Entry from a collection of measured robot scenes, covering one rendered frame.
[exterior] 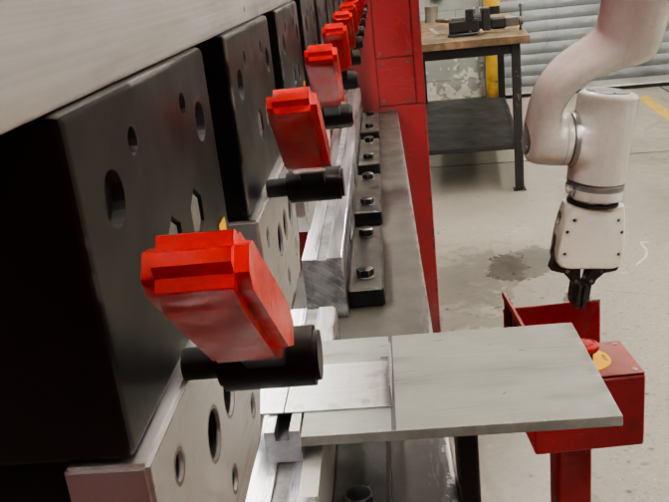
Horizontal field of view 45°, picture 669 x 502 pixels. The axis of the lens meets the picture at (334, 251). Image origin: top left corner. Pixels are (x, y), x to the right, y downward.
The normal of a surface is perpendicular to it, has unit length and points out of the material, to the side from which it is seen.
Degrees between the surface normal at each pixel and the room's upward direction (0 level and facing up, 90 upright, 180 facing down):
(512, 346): 0
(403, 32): 90
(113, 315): 90
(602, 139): 89
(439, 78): 90
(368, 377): 0
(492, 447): 0
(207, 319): 139
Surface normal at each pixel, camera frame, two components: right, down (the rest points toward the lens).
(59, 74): 0.99, -0.08
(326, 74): 0.05, 0.93
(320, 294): -0.04, 0.33
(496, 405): -0.11, -0.94
